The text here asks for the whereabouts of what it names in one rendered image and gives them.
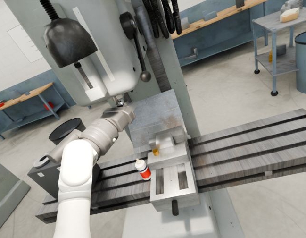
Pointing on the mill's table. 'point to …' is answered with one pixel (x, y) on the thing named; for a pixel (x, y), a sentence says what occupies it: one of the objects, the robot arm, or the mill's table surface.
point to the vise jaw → (168, 157)
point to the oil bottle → (143, 169)
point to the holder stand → (53, 174)
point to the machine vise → (173, 178)
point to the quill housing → (36, 26)
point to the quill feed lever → (128, 28)
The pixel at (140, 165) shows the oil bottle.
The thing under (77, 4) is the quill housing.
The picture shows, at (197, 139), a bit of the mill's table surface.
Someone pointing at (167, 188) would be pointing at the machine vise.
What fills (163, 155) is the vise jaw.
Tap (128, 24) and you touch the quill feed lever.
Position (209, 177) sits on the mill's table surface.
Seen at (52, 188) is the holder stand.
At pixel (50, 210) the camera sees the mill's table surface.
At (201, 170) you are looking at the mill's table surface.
